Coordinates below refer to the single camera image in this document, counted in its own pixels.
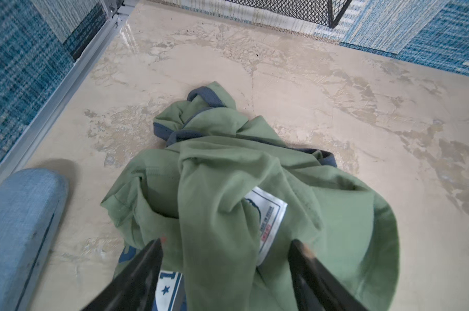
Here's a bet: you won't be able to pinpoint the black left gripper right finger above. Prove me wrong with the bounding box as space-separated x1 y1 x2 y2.
288 240 365 311

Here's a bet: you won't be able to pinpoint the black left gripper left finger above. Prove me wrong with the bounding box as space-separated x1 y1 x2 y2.
84 239 163 311

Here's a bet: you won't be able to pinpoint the green graphic t-shirt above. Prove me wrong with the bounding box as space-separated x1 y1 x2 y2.
102 82 400 310

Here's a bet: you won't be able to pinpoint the light blue fabric pouch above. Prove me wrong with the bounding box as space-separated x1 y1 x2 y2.
0 168 69 310

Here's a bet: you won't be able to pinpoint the black mesh shelf rack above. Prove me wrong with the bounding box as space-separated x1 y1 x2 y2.
231 0 352 29

